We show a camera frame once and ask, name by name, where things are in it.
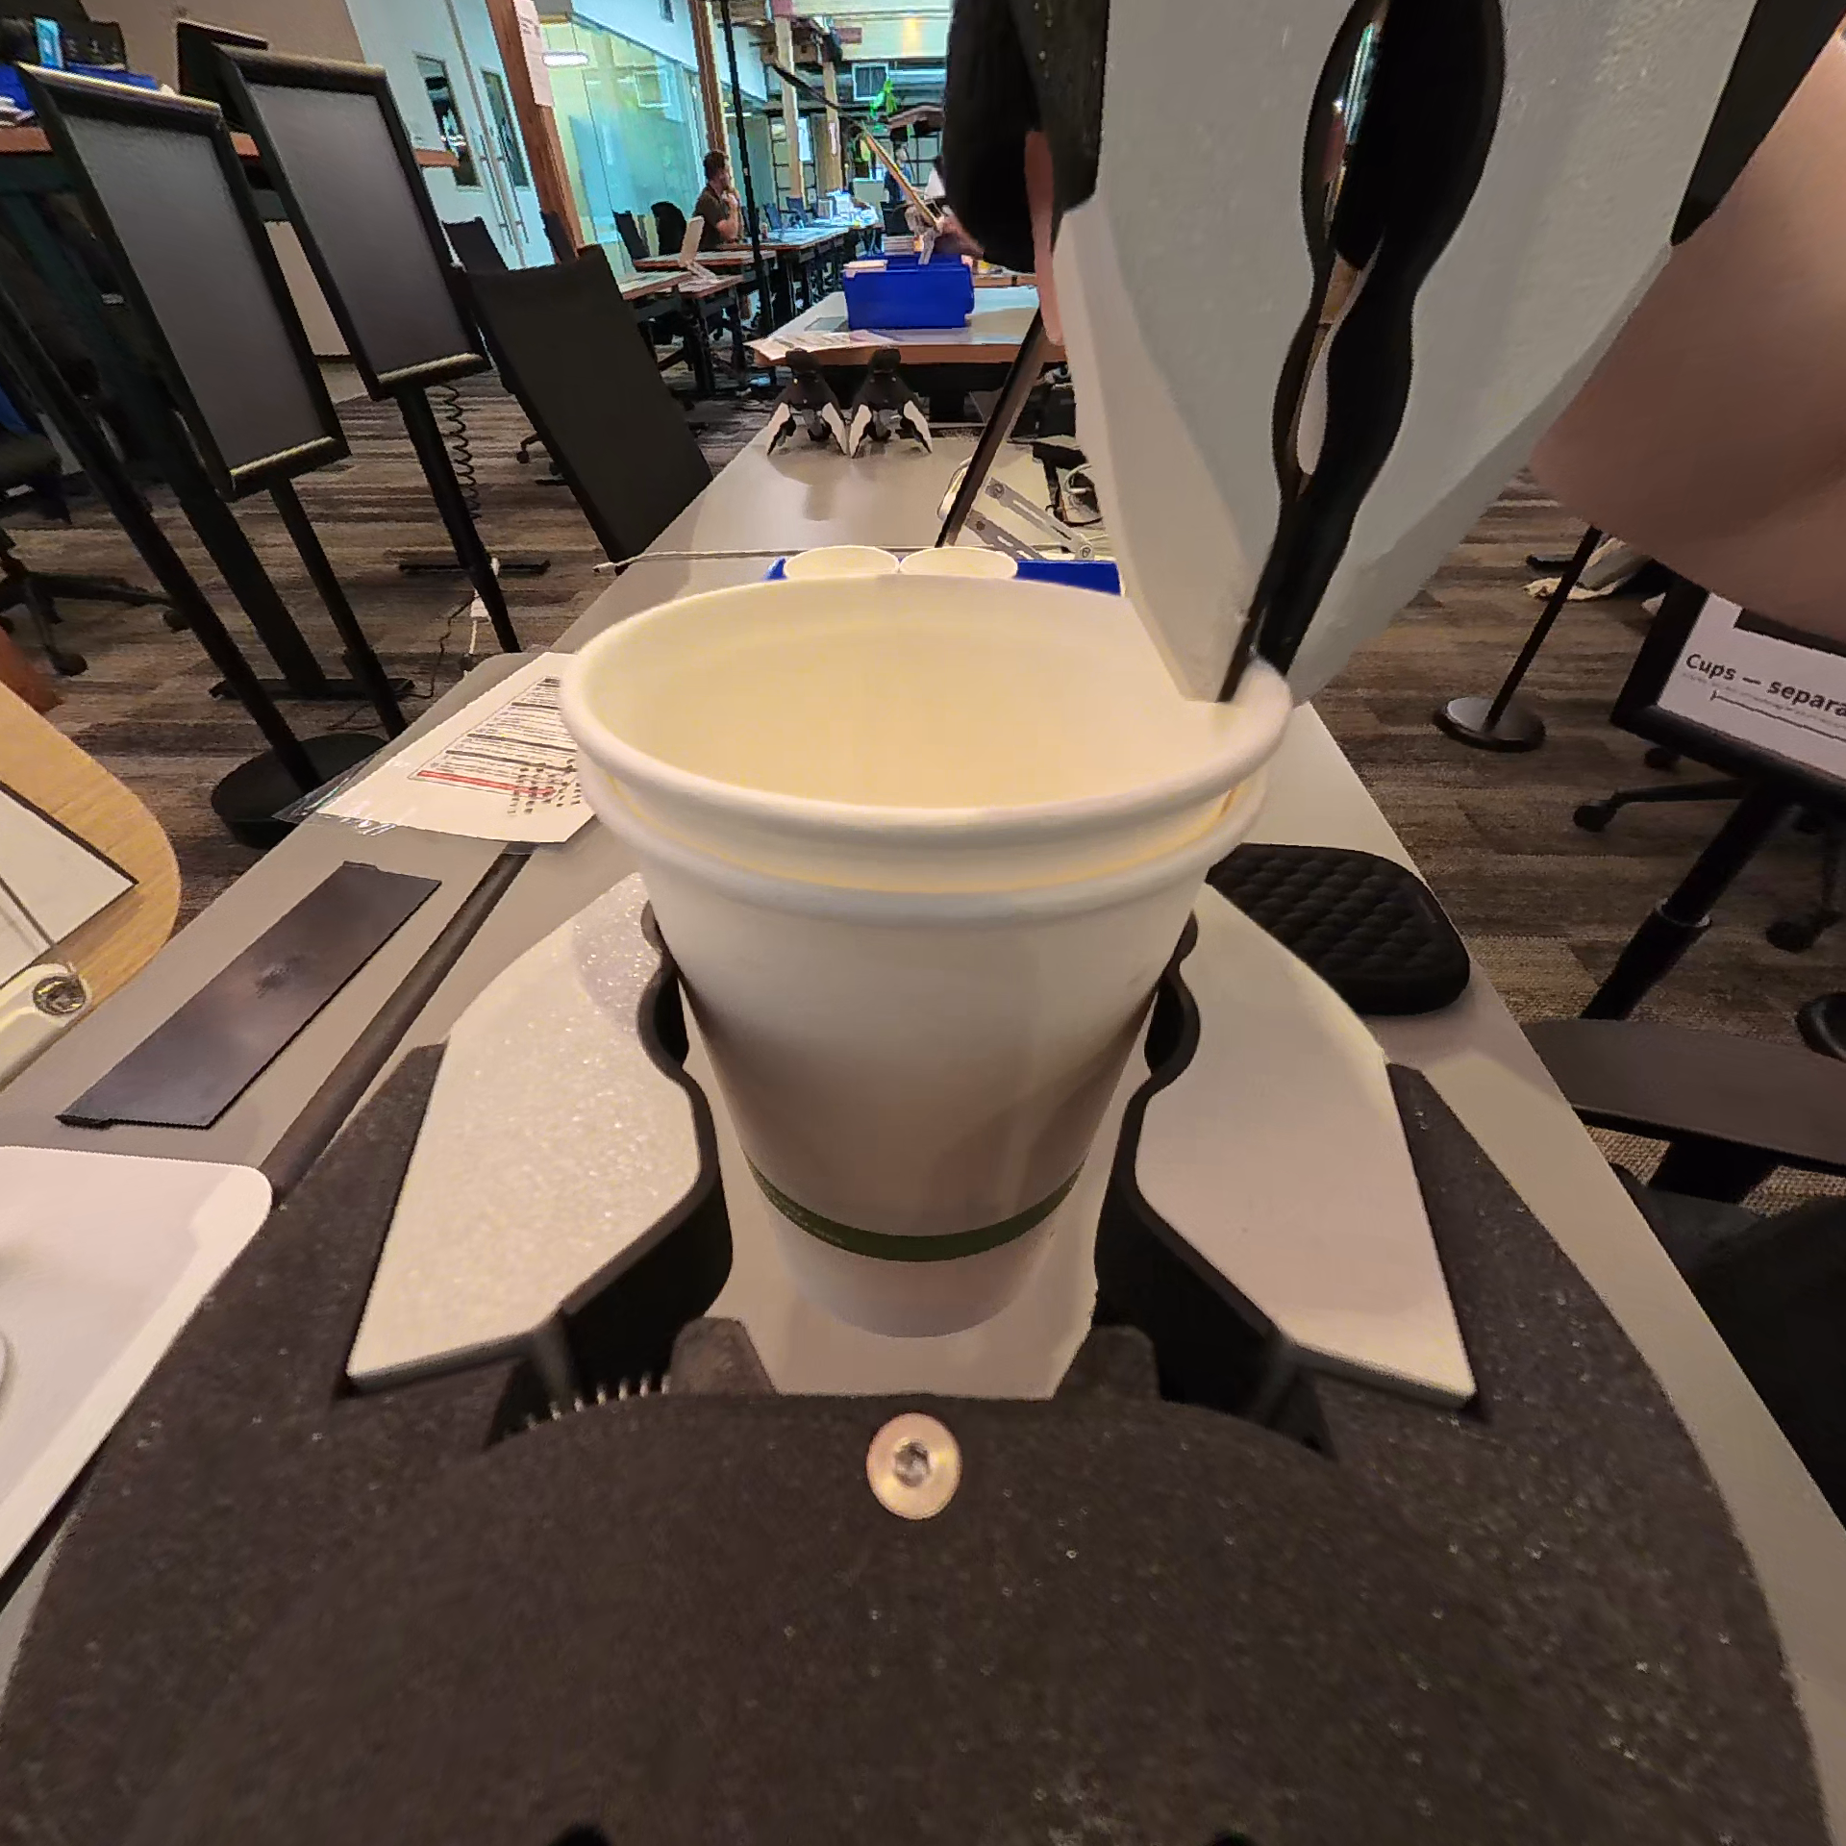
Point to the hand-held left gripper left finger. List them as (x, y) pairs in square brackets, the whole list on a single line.
[(534, 1155)]

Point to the laminated paper sheet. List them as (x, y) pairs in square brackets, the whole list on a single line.
[(490, 766)]

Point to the framed floor sign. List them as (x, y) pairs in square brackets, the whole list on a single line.
[(1758, 678)]

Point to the person's right forearm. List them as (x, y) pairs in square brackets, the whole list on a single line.
[(1730, 406)]

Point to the black floor lamp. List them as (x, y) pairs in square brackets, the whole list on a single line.
[(1492, 722)]

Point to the black framed sign easel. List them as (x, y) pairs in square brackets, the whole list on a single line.
[(346, 217), (187, 288)]

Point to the person's right hand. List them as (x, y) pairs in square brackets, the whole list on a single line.
[(1038, 202)]

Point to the black wrist rest pad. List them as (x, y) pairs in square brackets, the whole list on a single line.
[(1341, 923)]

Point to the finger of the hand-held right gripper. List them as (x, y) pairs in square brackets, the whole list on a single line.
[(1195, 361), (1559, 217)]

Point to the beige cloth heap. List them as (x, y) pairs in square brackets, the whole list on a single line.
[(1587, 573)]

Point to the black flat plate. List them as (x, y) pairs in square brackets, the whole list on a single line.
[(260, 997)]

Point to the idle black white gripper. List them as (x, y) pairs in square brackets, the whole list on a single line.
[(887, 412), (808, 412)]

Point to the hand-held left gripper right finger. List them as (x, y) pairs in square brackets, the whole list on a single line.
[(1298, 1183)]

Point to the blue plastic bin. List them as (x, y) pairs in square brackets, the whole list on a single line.
[(909, 295), (1075, 576)]

